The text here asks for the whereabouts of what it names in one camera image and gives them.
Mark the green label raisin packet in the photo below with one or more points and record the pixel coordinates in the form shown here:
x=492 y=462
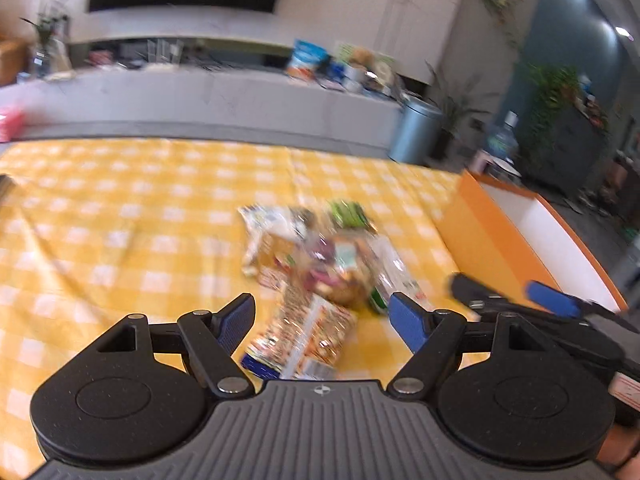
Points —
x=350 y=215

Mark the clear snack packet blue edge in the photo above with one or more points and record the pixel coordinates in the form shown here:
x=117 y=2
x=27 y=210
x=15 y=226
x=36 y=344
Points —
x=305 y=335

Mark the blue water jug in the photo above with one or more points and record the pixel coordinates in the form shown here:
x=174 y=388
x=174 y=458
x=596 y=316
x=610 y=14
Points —
x=502 y=142

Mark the pink plastic stool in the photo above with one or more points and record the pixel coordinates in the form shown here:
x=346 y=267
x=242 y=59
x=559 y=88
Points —
x=482 y=161

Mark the grey metal trash can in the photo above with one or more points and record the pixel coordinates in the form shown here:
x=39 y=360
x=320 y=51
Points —
x=415 y=132

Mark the white round stool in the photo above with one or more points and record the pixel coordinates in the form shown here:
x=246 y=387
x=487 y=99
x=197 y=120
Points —
x=505 y=170

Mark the marble television console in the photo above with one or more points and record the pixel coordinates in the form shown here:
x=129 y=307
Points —
x=200 y=100

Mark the clear bag of mixed candies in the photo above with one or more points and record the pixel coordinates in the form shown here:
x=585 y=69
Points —
x=335 y=267

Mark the brown snack packet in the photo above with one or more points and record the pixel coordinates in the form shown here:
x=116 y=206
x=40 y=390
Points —
x=272 y=260

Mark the white and green snack packet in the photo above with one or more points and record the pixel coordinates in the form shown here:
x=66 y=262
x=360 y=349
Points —
x=395 y=272

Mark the tall potted floor plant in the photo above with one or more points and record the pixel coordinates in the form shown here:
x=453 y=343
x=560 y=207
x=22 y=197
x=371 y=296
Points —
x=457 y=115

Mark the round paper fan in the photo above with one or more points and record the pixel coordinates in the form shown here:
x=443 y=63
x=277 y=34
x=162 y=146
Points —
x=385 y=72

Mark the blue snack bag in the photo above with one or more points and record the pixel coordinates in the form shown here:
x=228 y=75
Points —
x=306 y=60

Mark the hanging wall vine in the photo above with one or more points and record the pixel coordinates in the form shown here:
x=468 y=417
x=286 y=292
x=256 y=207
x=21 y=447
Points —
x=497 y=10

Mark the pink storage box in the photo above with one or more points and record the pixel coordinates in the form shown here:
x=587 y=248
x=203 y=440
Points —
x=10 y=125

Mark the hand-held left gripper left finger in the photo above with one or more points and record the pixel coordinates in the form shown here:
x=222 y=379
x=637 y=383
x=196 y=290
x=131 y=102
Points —
x=235 y=322

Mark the dark grey cabinet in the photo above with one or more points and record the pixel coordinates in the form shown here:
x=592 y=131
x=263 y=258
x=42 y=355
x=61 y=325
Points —
x=570 y=160

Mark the white crinkled snack packet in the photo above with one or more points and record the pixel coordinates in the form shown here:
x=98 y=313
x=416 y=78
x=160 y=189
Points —
x=265 y=220

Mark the green plant in glass vase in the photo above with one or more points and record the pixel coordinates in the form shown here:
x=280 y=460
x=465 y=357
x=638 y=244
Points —
x=47 y=42

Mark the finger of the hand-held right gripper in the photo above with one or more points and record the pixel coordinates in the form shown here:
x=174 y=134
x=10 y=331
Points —
x=552 y=299
x=470 y=287

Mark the orange cardboard box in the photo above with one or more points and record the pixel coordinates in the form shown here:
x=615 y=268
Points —
x=500 y=240

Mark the yellow checked tablecloth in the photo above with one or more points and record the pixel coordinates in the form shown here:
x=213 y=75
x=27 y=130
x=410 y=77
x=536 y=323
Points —
x=125 y=240

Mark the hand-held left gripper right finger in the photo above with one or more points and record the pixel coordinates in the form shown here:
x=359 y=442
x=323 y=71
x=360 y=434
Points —
x=407 y=320

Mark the trailing ivy plant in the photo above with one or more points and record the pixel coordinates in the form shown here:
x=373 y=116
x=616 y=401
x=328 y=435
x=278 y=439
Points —
x=550 y=105

